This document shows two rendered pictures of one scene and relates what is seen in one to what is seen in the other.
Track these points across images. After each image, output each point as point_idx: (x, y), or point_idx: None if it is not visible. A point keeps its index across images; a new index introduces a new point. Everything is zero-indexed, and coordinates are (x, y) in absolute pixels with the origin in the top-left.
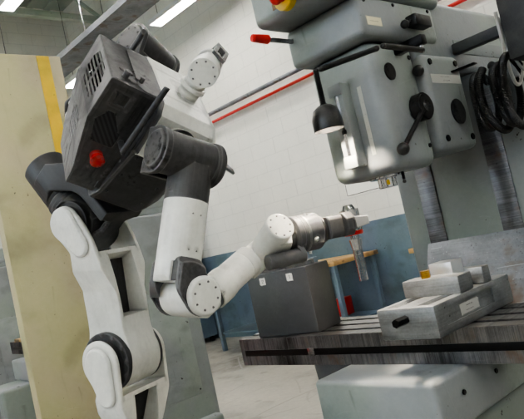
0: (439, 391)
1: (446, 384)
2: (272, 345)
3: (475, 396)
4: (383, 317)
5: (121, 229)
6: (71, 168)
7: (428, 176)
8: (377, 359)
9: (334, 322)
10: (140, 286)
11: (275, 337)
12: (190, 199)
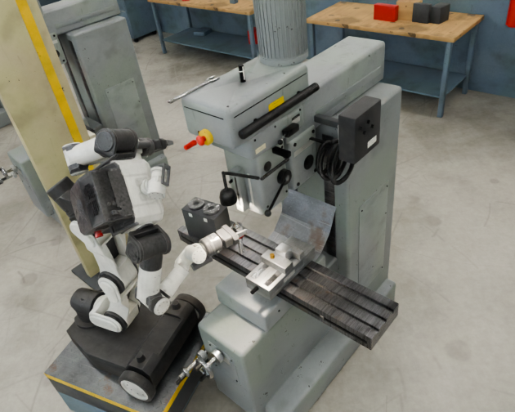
0: (266, 318)
1: (270, 313)
2: (195, 242)
3: (284, 307)
4: (248, 280)
5: None
6: (84, 235)
7: None
8: (245, 276)
9: None
10: (124, 248)
11: (197, 240)
12: (153, 272)
